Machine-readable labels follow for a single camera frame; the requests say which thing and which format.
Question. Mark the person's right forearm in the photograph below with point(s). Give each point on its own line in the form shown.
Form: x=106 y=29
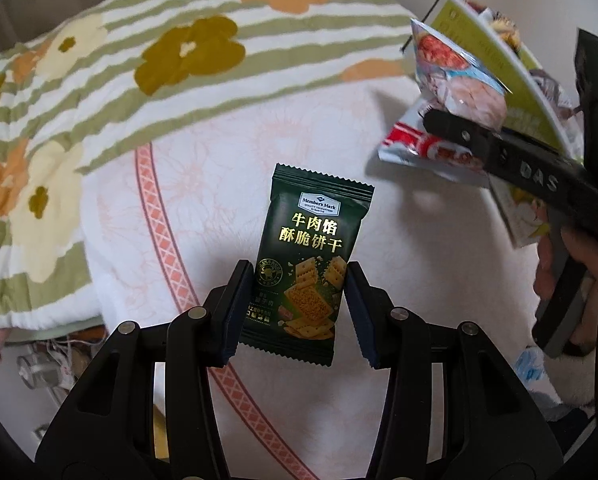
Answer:
x=579 y=380

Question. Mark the red white snack packet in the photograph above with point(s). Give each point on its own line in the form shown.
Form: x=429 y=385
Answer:
x=454 y=80

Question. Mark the pink patterned bed sheet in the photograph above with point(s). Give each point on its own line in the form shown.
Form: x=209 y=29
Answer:
x=204 y=160

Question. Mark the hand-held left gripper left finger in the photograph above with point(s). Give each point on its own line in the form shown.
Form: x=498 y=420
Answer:
x=233 y=312

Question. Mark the person's right hand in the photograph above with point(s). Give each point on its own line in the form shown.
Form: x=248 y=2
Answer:
x=586 y=252

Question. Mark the dark green cracker packet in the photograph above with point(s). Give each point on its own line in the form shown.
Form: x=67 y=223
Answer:
x=304 y=240

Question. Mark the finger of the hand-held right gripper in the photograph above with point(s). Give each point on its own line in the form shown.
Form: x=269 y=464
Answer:
x=461 y=132

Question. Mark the blue white plastic packet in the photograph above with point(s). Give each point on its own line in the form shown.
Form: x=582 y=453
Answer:
x=536 y=380

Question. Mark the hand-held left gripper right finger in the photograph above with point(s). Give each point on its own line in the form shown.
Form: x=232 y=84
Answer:
x=363 y=317

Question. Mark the striped floral blanket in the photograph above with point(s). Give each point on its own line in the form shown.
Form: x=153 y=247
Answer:
x=129 y=85

